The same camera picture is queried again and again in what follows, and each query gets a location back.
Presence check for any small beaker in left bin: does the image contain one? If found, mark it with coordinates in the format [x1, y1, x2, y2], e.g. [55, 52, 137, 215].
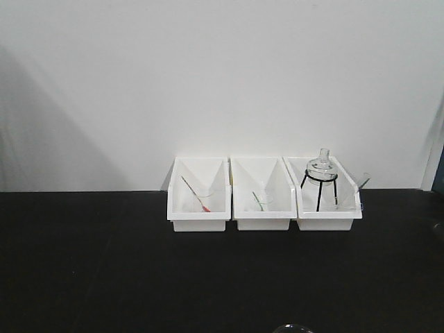
[195, 184, 219, 198]

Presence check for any small beaker in bin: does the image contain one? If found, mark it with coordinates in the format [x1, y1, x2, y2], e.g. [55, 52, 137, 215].
[195, 184, 219, 198]
[255, 181, 273, 205]

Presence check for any left white plastic bin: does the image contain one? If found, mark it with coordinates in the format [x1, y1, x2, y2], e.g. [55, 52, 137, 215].
[167, 157, 232, 232]

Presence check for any white plastic bin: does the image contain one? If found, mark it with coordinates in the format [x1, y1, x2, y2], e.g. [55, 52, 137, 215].
[283, 156, 362, 231]
[230, 157, 297, 231]
[167, 157, 232, 232]

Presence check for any green tipped glass rod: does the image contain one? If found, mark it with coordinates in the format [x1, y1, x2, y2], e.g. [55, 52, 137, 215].
[252, 191, 264, 212]

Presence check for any red tipped glass rod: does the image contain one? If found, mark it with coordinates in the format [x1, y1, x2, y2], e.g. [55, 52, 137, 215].
[181, 176, 211, 213]

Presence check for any middle white plastic bin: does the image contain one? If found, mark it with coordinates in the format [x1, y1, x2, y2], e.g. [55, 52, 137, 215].
[230, 157, 297, 231]

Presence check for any small beaker in middle bin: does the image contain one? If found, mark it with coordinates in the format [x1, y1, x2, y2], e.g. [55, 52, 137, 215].
[255, 181, 273, 205]

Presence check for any clear glass alcohol lamp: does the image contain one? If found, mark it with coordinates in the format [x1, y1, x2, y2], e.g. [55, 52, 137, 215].
[306, 148, 338, 181]

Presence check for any right white plastic bin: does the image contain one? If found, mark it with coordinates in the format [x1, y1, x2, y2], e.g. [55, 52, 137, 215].
[283, 156, 362, 231]

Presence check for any clear rod in right bin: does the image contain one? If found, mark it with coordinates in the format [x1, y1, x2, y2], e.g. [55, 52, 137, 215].
[339, 173, 372, 210]

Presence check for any clear glass beaker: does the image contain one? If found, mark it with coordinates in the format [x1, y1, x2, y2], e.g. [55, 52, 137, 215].
[273, 323, 314, 333]

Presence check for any black wire tripod stand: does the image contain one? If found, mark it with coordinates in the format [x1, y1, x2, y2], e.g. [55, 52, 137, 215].
[300, 169, 338, 212]

